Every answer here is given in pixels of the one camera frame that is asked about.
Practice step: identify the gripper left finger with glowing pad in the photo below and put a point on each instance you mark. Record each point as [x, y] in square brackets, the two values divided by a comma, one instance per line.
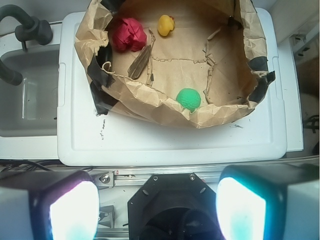
[48, 205]

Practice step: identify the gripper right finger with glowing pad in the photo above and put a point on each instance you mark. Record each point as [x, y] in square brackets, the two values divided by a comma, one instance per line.
[276, 201]

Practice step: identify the dark brown wood chip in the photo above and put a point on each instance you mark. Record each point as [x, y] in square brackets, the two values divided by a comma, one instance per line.
[140, 62]

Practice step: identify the white sink basin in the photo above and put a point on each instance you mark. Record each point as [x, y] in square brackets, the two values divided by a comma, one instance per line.
[30, 109]

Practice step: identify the green textured ball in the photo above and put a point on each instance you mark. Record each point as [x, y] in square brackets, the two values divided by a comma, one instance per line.
[189, 98]

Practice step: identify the brown paper bag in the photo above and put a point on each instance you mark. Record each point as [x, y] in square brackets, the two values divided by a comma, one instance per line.
[218, 48]

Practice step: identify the crumpled red paper ball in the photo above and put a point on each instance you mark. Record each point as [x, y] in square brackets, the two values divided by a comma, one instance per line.
[129, 35]

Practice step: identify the yellow rubber duck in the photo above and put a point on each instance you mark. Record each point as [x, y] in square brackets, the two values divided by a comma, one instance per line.
[165, 25]

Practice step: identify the aluminium extrusion rail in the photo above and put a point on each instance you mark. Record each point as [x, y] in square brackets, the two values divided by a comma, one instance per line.
[137, 176]

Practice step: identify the black octagonal mount plate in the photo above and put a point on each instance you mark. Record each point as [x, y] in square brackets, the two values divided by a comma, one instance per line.
[173, 207]

